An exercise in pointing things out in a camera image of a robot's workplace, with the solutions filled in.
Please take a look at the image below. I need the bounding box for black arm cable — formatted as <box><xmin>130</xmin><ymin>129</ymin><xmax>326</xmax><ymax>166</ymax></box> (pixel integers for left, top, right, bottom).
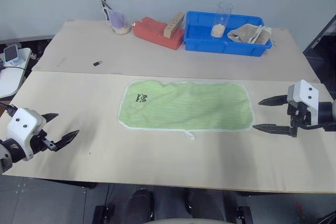
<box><xmin>301</xmin><ymin>122</ymin><xmax>336</xmax><ymax>132</ymax></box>
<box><xmin>0</xmin><ymin>101</ymin><xmax>18</xmax><ymax>118</ymax></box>

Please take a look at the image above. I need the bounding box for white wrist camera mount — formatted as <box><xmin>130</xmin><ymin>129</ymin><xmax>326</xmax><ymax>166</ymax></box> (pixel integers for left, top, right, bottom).
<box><xmin>286</xmin><ymin>79</ymin><xmax>320</xmax><ymax>125</ymax></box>
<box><xmin>6</xmin><ymin>108</ymin><xmax>47</xmax><ymax>161</ymax></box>

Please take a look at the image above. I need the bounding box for black base bracket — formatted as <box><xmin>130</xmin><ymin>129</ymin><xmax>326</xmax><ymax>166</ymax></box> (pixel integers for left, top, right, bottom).
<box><xmin>235</xmin><ymin>205</ymin><xmax>257</xmax><ymax>224</ymax></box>
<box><xmin>93</xmin><ymin>204</ymin><xmax>117</xmax><ymax>224</ymax></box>

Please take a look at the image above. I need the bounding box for purple object in beaker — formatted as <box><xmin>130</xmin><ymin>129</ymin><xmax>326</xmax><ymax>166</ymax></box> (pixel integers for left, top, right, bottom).
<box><xmin>109</xmin><ymin>8</ymin><xmax>127</xmax><ymax>29</ymax></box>

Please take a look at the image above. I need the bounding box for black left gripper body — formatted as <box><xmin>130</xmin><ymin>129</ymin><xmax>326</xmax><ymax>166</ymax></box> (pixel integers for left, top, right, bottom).
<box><xmin>29</xmin><ymin>129</ymin><xmax>57</xmax><ymax>155</ymax></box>

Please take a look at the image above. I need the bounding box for tall clear cup with grains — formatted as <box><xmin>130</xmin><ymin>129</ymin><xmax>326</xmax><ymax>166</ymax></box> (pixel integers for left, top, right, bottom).
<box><xmin>210</xmin><ymin>2</ymin><xmax>234</xmax><ymax>39</ymax></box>

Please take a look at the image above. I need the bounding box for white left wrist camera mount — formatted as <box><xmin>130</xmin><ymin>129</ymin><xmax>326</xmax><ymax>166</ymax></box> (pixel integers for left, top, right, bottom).
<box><xmin>6</xmin><ymin>108</ymin><xmax>47</xmax><ymax>161</ymax></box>

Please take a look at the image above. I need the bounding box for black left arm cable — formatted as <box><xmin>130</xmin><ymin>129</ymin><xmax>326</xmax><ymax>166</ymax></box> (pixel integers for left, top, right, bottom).
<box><xmin>0</xmin><ymin>101</ymin><xmax>18</xmax><ymax>118</ymax></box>

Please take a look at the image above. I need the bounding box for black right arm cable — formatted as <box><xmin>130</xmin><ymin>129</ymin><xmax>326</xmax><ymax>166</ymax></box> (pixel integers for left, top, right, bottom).
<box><xmin>301</xmin><ymin>122</ymin><xmax>336</xmax><ymax>132</ymax></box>

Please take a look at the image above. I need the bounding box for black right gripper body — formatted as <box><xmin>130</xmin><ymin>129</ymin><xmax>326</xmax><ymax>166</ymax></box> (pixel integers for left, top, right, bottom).
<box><xmin>287</xmin><ymin>102</ymin><xmax>312</xmax><ymax>138</ymax></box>

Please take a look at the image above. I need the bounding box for dark monitor panel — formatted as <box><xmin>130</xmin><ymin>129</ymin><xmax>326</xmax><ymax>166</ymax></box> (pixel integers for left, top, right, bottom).
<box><xmin>302</xmin><ymin>13</ymin><xmax>336</xmax><ymax>85</ymax></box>

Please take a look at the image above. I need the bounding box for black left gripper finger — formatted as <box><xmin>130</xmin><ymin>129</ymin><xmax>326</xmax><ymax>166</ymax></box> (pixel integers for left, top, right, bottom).
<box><xmin>40</xmin><ymin>113</ymin><xmax>59</xmax><ymax>123</ymax></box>
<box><xmin>53</xmin><ymin>129</ymin><xmax>80</xmax><ymax>152</ymax></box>

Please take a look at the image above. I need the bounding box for white side table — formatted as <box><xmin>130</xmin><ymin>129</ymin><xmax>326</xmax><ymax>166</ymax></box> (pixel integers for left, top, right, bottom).
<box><xmin>0</xmin><ymin>46</ymin><xmax>33</xmax><ymax>99</ymax></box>

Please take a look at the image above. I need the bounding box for wooden block with holes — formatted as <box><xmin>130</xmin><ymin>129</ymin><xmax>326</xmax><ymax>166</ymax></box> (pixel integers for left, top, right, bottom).
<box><xmin>163</xmin><ymin>12</ymin><xmax>185</xmax><ymax>38</ymax></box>

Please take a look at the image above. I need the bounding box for thin black cable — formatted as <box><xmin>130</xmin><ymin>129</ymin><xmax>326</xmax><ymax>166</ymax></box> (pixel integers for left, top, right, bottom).
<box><xmin>0</xmin><ymin>60</ymin><xmax>28</xmax><ymax>73</ymax></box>

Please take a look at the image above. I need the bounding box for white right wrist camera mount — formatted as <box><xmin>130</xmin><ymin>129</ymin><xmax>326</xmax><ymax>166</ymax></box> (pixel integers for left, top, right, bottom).
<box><xmin>286</xmin><ymin>79</ymin><xmax>320</xmax><ymax>125</ymax></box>

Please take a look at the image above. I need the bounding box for glass beaker with sand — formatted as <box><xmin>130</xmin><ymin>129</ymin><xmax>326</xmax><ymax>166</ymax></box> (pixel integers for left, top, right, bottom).
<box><xmin>106</xmin><ymin>3</ymin><xmax>131</xmax><ymax>36</ymax></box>

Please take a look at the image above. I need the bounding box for dark rounded shape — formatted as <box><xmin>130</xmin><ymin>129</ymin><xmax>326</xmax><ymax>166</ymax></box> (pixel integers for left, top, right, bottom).
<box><xmin>122</xmin><ymin>188</ymin><xmax>156</xmax><ymax>224</ymax></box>
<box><xmin>184</xmin><ymin>188</ymin><xmax>227</xmax><ymax>224</ymax></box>

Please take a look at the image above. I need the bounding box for beige folded cloth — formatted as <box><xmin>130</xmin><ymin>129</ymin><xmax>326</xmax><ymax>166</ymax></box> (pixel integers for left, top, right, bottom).
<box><xmin>226</xmin><ymin>23</ymin><xmax>273</xmax><ymax>45</ymax></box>

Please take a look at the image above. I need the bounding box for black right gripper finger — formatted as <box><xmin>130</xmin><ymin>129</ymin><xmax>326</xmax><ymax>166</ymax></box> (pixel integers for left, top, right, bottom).
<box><xmin>258</xmin><ymin>94</ymin><xmax>289</xmax><ymax>107</ymax></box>
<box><xmin>252</xmin><ymin>123</ymin><xmax>292</xmax><ymax>136</ymax></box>

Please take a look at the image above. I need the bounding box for red rectangular block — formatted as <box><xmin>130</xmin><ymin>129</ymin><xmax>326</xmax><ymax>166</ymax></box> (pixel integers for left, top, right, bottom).
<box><xmin>132</xmin><ymin>16</ymin><xmax>185</xmax><ymax>51</ymax></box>

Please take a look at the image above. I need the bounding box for white device with screen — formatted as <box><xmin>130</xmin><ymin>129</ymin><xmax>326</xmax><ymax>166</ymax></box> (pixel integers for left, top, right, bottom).
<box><xmin>3</xmin><ymin>45</ymin><xmax>19</xmax><ymax>65</ymax></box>

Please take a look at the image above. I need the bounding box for blue plastic bin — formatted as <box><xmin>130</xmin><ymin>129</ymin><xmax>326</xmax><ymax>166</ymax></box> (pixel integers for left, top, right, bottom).
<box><xmin>183</xmin><ymin>10</ymin><xmax>274</xmax><ymax>58</ymax></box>

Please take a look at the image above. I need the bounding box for green towel with white trim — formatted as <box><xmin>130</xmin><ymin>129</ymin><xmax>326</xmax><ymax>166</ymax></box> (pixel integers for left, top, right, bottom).
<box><xmin>117</xmin><ymin>79</ymin><xmax>256</xmax><ymax>140</ymax></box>

